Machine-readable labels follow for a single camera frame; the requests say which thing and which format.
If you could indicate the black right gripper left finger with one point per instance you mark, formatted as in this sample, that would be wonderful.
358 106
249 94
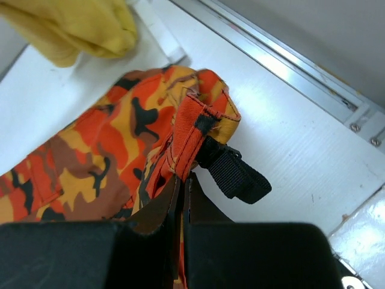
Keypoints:
140 252

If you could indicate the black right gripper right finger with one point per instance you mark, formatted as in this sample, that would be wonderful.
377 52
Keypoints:
220 253

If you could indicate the white clothes rack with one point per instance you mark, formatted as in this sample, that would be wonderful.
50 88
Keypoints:
167 42

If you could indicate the aluminium frame rail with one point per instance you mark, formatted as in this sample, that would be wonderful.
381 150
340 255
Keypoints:
356 112

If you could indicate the yellow garment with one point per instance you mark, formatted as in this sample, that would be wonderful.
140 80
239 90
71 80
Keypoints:
61 30

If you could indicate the orange camouflage trousers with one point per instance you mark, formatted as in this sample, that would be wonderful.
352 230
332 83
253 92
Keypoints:
118 155

